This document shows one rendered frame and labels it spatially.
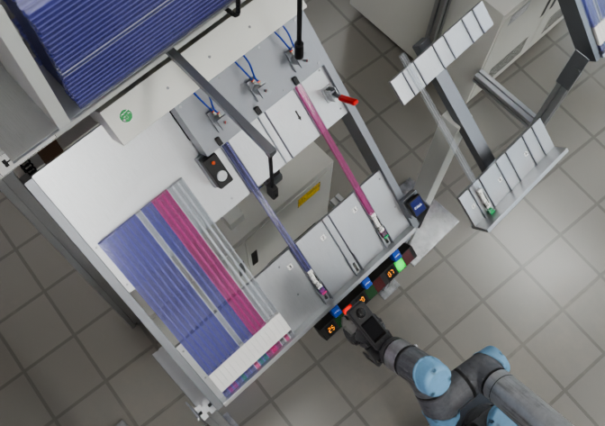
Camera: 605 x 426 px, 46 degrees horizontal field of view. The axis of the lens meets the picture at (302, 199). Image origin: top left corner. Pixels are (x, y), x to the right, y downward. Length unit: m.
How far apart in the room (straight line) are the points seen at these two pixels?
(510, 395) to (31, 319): 1.72
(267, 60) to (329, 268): 0.56
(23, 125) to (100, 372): 1.42
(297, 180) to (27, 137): 0.94
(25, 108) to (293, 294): 0.79
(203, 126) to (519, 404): 0.87
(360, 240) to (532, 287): 1.04
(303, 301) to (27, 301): 1.24
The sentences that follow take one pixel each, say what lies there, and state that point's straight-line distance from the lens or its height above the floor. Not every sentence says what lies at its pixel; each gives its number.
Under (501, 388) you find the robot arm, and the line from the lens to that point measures 1.64.
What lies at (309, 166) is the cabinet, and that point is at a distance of 2.08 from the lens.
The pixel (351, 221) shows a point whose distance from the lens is 1.82.
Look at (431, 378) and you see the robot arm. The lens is 1.57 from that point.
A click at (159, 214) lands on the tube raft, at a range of 1.58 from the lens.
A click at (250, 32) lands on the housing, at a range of 1.53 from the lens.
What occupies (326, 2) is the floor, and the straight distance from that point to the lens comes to 3.17.
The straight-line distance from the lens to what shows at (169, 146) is 1.56.
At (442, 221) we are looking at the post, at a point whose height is 0.01.
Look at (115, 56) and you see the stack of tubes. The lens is 1.29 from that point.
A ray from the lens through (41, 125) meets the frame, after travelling 1.34.
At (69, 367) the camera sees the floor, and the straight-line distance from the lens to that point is 2.65.
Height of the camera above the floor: 2.51
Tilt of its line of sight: 68 degrees down
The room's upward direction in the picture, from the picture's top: 2 degrees clockwise
